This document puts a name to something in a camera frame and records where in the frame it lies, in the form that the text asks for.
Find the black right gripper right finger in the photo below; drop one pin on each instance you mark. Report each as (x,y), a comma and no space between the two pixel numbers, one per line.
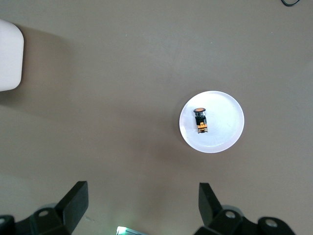
(210,208)

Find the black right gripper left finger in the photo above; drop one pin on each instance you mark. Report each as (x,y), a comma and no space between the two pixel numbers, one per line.
(71,208)

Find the orange push-button switch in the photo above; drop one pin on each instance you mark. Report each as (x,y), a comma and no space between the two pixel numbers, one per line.
(201,121)

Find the white lidded storage box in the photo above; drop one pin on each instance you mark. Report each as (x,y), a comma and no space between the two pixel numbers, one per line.
(9,56)

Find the white round plate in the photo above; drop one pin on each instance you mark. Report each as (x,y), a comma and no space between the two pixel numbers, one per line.
(225,122)

